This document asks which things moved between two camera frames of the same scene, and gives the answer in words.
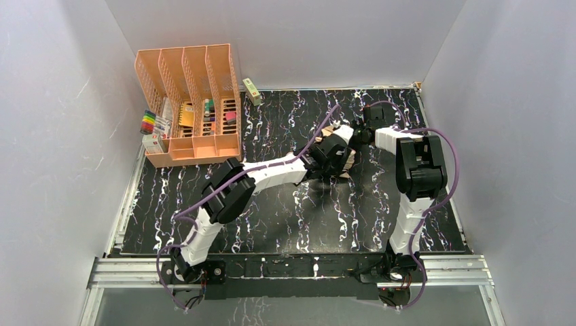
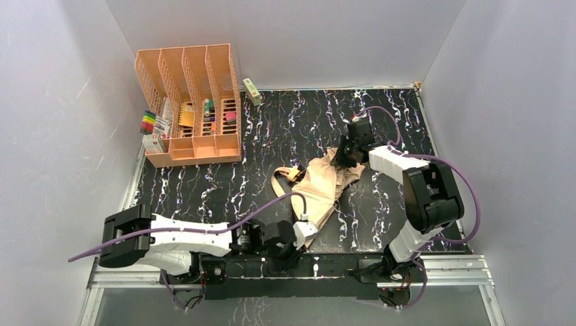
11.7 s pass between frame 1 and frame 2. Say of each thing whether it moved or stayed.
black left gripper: moved
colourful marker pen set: stayed
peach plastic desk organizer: stayed
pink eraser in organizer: stayed
